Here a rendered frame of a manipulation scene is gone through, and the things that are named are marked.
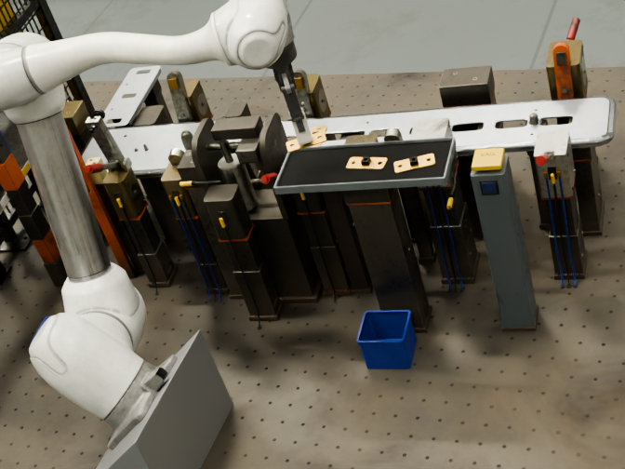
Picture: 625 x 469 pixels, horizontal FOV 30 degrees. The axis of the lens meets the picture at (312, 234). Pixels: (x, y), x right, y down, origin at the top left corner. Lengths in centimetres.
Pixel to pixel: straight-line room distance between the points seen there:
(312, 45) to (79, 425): 290
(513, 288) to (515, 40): 254
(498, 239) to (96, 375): 88
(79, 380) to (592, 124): 125
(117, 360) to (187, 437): 22
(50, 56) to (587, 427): 129
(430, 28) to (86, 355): 308
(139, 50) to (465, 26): 308
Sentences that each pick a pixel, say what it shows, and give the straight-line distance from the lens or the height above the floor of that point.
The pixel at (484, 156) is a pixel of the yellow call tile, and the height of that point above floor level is 116.
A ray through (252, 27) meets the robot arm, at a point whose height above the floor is 162.
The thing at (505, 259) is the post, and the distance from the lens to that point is 250.
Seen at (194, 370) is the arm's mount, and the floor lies 89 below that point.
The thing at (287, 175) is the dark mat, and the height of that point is 116.
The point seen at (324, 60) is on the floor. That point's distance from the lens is 519.
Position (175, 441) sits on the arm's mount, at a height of 83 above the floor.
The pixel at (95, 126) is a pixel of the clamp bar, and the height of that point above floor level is 120.
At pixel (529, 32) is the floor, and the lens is 503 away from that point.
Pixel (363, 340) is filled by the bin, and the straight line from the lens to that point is 262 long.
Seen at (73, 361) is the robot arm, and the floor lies 101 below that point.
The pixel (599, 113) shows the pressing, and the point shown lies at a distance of 272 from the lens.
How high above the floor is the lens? 256
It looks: 37 degrees down
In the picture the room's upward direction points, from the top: 19 degrees counter-clockwise
